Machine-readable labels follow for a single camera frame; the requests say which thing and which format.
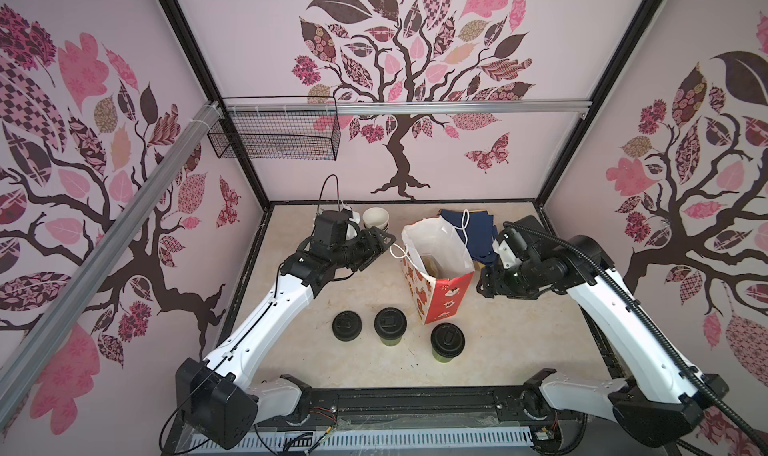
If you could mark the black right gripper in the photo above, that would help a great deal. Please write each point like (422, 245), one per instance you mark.
(489, 285)

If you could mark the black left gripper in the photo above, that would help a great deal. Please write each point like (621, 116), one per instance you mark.
(371, 244)

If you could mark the red white paper takeout bag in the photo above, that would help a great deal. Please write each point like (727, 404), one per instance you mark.
(434, 299)

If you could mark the brown pulp cup carrier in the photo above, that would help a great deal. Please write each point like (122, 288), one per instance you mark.
(432, 266)

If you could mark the black plastic cup lid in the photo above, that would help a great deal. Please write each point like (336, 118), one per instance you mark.
(390, 322)
(447, 339)

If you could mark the green paper coffee cup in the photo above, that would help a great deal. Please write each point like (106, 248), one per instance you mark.
(390, 342)
(442, 358)

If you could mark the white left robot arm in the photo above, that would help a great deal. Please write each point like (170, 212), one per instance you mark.
(212, 394)

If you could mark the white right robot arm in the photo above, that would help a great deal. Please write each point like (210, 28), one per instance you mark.
(664, 396)

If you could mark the stack of green paper cups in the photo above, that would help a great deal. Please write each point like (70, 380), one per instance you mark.
(376, 217)

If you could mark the navy blue paper bags stack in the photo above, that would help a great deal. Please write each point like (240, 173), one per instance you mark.
(477, 230)

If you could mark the stack of black cup lids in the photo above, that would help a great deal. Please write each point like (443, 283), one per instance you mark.
(346, 326)

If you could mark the black wire mesh basket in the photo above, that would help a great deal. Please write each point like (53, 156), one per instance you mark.
(278, 127)

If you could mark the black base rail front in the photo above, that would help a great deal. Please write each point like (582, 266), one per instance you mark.
(562, 432)

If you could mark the aluminium horizontal rail back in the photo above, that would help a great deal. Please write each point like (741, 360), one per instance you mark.
(408, 108)

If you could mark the white slotted cable duct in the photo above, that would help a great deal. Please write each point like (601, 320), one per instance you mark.
(383, 440)

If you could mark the black vertical frame post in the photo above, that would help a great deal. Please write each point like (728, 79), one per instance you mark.
(193, 53)

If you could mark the aluminium diagonal rail left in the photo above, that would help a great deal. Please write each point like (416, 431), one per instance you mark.
(22, 369)

